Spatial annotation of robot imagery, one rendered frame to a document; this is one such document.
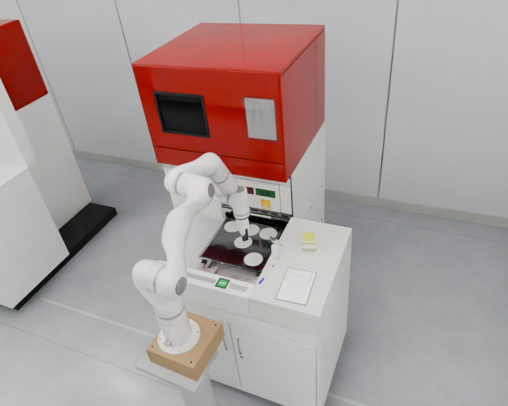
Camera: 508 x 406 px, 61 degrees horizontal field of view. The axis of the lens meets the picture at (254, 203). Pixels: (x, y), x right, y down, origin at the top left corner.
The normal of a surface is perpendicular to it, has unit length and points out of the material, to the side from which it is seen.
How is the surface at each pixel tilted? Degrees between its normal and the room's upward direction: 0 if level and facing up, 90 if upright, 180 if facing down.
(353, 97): 90
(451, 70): 90
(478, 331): 0
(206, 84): 90
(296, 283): 0
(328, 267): 0
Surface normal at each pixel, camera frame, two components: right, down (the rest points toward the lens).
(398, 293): -0.09, -0.80
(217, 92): -0.39, 0.58
